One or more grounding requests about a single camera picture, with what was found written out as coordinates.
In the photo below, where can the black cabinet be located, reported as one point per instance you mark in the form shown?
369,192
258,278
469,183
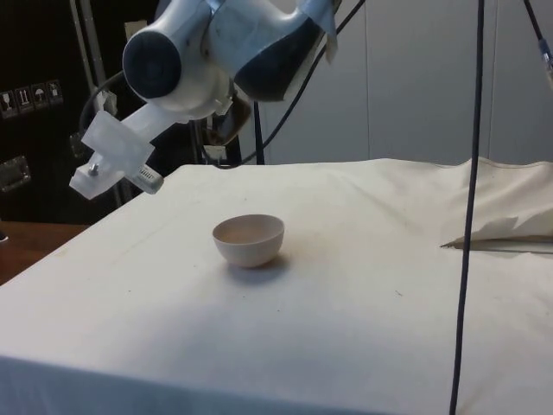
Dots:
34,52

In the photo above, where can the white bowl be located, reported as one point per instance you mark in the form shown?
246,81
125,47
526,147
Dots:
250,250

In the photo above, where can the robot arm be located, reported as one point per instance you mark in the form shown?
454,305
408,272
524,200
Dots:
194,56

